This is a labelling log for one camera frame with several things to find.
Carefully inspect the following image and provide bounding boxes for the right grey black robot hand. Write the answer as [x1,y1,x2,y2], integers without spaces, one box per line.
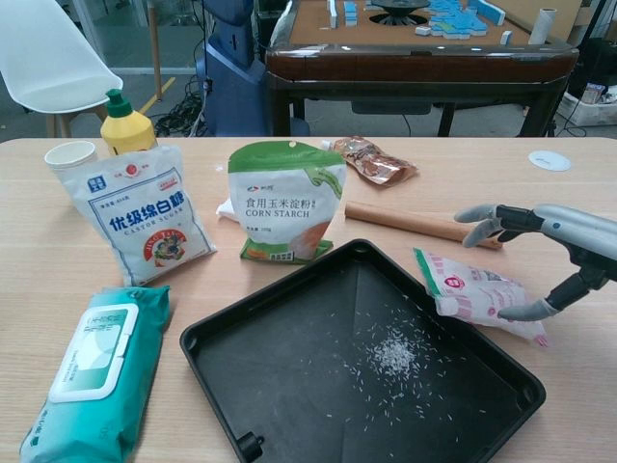
[455,203,617,323]

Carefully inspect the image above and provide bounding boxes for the small white snack packet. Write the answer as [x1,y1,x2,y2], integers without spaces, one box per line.
[413,247,550,348]

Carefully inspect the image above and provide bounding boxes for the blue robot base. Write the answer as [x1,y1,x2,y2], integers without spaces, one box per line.
[195,0,309,139]

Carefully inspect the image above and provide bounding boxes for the black plastic tray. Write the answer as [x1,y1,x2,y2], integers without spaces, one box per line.
[178,238,548,463]

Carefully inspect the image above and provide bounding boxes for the white round table grommet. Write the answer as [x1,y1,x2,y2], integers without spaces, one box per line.
[527,150,573,172]

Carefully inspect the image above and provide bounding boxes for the white cardboard box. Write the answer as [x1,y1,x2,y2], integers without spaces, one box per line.
[558,84,617,127]

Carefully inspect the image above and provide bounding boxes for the wooden rolling pin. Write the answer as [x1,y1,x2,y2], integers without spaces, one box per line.
[344,200,503,252]

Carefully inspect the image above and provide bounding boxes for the white paper roll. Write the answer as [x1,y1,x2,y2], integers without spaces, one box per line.
[528,7,558,46]

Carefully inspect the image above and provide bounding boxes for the brown sauce pouch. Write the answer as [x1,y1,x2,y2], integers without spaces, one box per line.
[321,136,418,187]

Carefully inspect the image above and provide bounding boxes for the spilled white rice grains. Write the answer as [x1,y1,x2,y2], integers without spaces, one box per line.
[298,308,435,421]

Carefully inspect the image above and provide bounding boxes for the brown mahjong table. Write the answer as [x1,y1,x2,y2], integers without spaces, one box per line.
[263,0,580,139]

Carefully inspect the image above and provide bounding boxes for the green white corn starch bag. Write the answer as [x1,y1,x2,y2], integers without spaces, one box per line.
[227,139,348,265]

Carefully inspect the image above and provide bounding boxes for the white castor sugar bag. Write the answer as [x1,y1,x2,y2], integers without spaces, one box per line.
[57,144,217,286]

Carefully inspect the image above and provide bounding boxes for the yellow bottle with green cap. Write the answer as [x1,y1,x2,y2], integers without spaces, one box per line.
[99,89,159,156]

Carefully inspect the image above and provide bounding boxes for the teal wet wipes pack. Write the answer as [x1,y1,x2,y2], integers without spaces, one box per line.
[18,285,172,463]

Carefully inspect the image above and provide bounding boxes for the white paper cup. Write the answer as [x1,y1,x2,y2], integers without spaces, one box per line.
[43,140,97,194]

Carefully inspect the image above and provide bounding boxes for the white chair with wooden legs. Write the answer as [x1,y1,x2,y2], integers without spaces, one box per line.
[0,0,125,139]

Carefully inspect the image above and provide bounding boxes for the tangled black cables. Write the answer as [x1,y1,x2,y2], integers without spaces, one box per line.
[153,91,208,139]

